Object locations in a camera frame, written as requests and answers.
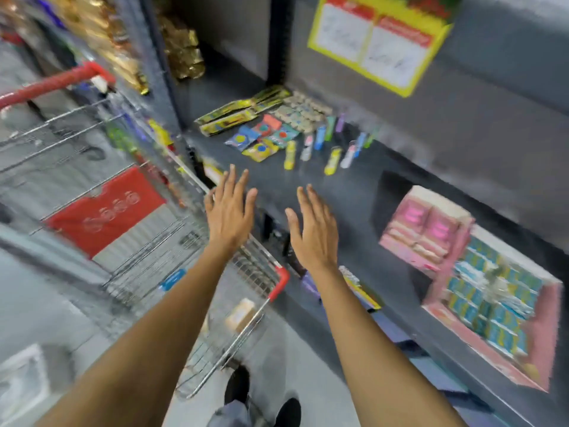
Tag person's right hand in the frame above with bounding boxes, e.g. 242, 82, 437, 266
284, 184, 339, 274

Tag person's left hand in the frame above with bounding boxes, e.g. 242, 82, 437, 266
204, 164, 259, 256

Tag person's right forearm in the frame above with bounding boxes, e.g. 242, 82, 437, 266
307, 264, 468, 427

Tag person's left forearm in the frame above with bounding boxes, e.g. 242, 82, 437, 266
35, 244, 243, 427

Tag yellow shelf price label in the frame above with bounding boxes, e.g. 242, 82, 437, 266
202, 157, 225, 185

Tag dark grey shelf unit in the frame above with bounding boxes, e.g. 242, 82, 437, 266
116, 0, 569, 427

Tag yellow round-print packet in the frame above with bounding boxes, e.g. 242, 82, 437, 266
242, 139, 281, 163

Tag blue round-print packet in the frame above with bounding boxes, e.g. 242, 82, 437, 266
224, 127, 261, 152

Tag long yellow green packet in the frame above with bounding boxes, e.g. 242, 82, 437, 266
250, 85, 292, 113
195, 99, 255, 126
199, 110, 258, 138

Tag row of small colourful tubes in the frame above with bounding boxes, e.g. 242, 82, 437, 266
284, 112, 379, 176

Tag red round-print packet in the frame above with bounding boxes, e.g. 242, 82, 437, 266
252, 114, 283, 137

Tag teal round-print packet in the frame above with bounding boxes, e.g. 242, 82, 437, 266
268, 124, 300, 148

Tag blue cart tag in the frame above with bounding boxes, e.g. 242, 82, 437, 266
159, 268, 188, 292

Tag group of small beige packets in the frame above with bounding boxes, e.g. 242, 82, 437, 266
270, 90, 333, 133

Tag yellow purple packets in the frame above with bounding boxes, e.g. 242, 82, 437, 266
301, 265, 383, 313

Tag beige box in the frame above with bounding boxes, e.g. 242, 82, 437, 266
224, 298, 257, 332

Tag red cart seat flap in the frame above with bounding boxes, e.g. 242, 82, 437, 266
44, 166, 166, 261

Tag pink display box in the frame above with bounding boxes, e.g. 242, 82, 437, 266
379, 185, 474, 279

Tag pile of gold packets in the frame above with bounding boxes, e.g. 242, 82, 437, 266
153, 0, 206, 81

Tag person's black left shoe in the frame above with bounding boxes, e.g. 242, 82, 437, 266
223, 364, 251, 406

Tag person's black shoe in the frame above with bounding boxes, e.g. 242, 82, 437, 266
275, 397, 302, 427
223, 364, 251, 406

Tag yellow promo sign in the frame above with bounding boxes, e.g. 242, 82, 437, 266
307, 0, 455, 98

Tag row of gold snack packets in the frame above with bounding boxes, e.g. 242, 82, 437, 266
42, 0, 150, 96

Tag person's black right shoe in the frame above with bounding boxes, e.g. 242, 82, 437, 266
275, 397, 302, 427

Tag person's grey trousers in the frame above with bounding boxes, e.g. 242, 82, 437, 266
205, 398, 276, 427

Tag stack of blue green packets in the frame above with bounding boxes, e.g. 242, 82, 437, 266
446, 237, 544, 358

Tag white floor object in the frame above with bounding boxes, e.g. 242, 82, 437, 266
0, 343, 50, 424

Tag large pink display tray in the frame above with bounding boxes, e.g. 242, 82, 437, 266
421, 224, 565, 393

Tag metal shopping cart red handle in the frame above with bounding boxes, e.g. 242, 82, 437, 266
0, 61, 291, 401

